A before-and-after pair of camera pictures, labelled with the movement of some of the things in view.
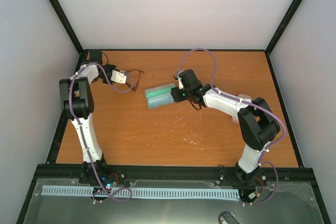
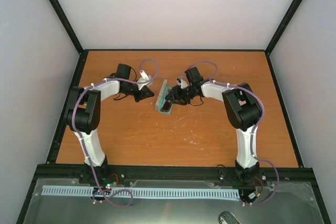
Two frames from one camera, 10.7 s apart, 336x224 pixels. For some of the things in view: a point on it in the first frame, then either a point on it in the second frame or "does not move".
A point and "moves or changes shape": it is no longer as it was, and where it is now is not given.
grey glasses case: (159, 96) moves or changes shape
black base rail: (169, 171) does not move
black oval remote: (228, 217) does not move
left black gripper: (111, 66) to (143, 94)
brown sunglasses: (132, 77) moves or changes shape
